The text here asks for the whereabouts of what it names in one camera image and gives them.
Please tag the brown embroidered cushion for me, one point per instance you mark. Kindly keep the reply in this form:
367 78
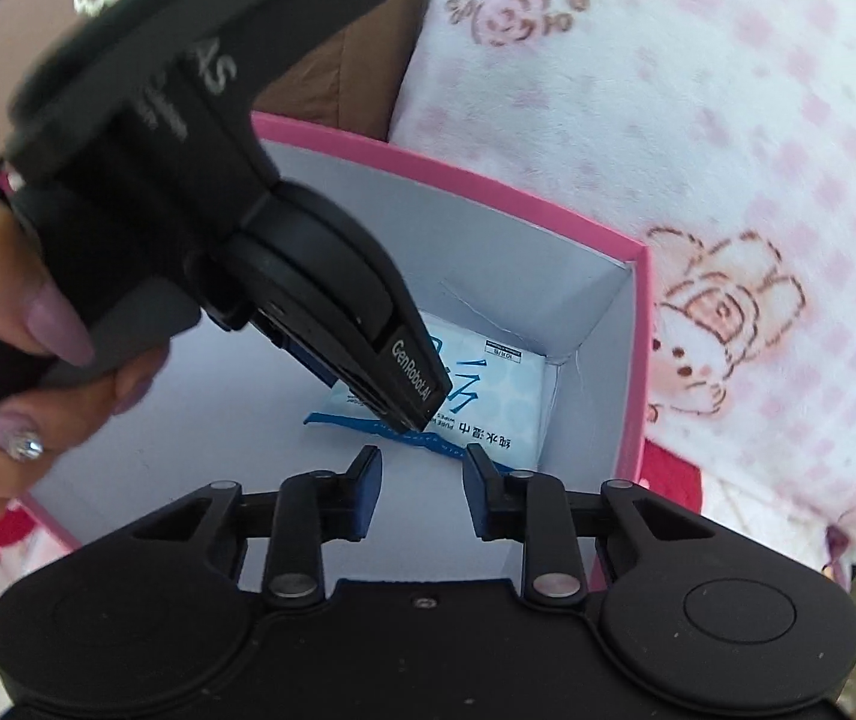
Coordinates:
323 67

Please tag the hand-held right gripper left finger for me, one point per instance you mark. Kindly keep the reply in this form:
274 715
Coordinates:
371 487

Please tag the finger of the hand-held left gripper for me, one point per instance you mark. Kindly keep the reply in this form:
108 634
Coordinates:
413 382
308 356

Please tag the pink checkered rose pillow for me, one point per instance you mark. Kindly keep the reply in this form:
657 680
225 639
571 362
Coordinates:
623 90

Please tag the pink cardboard box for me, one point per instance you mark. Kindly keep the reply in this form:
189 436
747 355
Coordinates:
510 270

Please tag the person's left hand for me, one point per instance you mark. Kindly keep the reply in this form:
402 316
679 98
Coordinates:
15 285

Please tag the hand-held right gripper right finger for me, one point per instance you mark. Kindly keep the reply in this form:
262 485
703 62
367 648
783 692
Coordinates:
476 502

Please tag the blue wet wipes pack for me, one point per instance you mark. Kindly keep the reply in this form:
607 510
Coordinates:
503 405

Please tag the white quilt with red print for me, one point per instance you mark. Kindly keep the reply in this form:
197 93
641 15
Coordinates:
671 480

